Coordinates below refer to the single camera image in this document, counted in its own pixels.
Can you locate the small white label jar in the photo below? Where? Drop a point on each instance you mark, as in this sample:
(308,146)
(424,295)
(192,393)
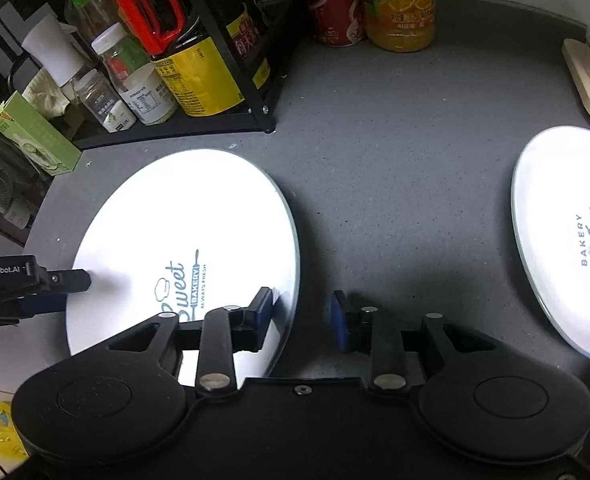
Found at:
(134,76)

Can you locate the green cap condiment bottle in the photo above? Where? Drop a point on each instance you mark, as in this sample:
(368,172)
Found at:
(91,17)

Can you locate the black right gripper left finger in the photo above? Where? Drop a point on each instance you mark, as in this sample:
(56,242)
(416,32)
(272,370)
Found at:
(137,386)

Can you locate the black metal kitchen rack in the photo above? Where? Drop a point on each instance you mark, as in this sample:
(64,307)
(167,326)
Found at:
(244,118)

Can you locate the dark soy sauce bottle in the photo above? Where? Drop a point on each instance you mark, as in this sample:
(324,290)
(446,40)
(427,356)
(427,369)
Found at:
(246,25)

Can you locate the red handled oil jug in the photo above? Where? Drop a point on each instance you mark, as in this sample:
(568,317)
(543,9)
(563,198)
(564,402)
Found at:
(183,54)

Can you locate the white bakery print plate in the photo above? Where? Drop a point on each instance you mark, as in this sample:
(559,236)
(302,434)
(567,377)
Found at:
(550,208)

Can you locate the white sweet bakery plate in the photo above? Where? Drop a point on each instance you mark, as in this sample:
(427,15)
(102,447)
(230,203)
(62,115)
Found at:
(192,232)

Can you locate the white cap spray bottle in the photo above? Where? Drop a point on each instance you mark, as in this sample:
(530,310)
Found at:
(47,43)

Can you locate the small clear spice jar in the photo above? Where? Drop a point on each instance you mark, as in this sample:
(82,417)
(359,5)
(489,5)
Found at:
(98,96)

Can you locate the orange juice bottle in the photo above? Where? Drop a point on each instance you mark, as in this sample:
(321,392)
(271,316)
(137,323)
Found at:
(401,26)

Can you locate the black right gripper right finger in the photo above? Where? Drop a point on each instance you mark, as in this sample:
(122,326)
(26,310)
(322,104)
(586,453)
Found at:
(472,391)

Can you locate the green carton box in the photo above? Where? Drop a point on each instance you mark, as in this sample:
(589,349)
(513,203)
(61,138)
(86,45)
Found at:
(36,138)

